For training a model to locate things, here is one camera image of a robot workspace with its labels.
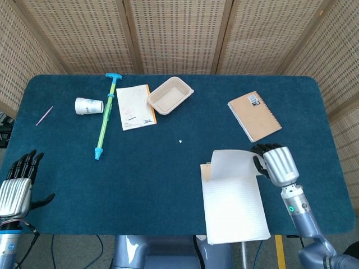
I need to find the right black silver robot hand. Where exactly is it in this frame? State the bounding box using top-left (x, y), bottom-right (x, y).
top-left (251, 143), bottom-right (300, 187)

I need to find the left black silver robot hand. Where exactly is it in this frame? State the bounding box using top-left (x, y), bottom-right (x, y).
top-left (0, 150), bottom-right (56, 222)

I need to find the large beige notepad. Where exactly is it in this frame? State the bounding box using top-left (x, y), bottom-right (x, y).
top-left (200, 150), bottom-right (271, 245)

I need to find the brown spiral notebook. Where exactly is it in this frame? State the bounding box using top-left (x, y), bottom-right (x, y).
top-left (227, 90), bottom-right (283, 143)

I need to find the black metal equipment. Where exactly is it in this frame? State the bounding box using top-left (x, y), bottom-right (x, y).
top-left (0, 112), bottom-right (15, 149)

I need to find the white metal table leg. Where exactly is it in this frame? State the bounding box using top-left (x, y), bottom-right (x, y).
top-left (241, 242), bottom-right (249, 269)

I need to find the white paper cup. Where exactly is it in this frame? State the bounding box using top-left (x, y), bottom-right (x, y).
top-left (74, 97), bottom-right (104, 115)

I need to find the green blue water pump toy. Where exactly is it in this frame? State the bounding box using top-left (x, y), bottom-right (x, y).
top-left (94, 73), bottom-right (123, 161)

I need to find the dark blue felt tablecloth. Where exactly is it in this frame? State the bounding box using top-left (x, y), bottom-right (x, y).
top-left (6, 74), bottom-right (355, 235)

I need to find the beige plastic food container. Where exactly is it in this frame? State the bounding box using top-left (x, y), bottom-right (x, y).
top-left (147, 76), bottom-right (195, 115)

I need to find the white notepad orange spine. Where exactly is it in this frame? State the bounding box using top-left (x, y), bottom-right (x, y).
top-left (116, 84), bottom-right (158, 132)

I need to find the grey-blue robot torso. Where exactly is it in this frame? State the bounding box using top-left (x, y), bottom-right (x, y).
top-left (112, 234), bottom-right (233, 269)

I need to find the woven bamboo folding screen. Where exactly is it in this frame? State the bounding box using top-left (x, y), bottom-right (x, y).
top-left (0, 0), bottom-right (359, 214)

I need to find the blue cable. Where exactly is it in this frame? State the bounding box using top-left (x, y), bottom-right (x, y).
top-left (96, 234), bottom-right (114, 266)
top-left (255, 240), bottom-right (265, 269)

